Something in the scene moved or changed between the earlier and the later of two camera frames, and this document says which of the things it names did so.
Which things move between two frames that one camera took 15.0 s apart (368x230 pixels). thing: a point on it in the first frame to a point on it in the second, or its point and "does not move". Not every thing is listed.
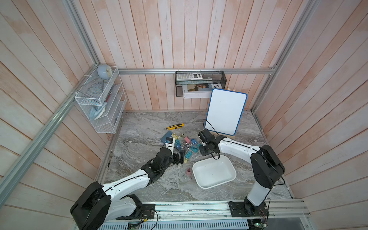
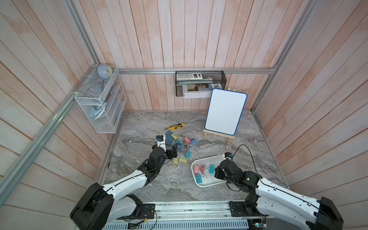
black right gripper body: x=204 y=150 to x=220 y=174
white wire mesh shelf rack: x=103 y=99 does not move
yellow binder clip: x=175 y=136 does not move
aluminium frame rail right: x=309 y=9 does not move
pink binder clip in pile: x=187 y=140 does not move
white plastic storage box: x=210 y=172 does not move
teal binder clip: x=188 y=155 to x=198 y=178
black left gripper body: x=175 y=159 to x=168 y=155
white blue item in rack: x=96 y=112 does not move
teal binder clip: x=193 y=148 to x=211 y=168
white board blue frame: x=225 y=110 does not move
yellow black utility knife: x=175 y=126 does not move
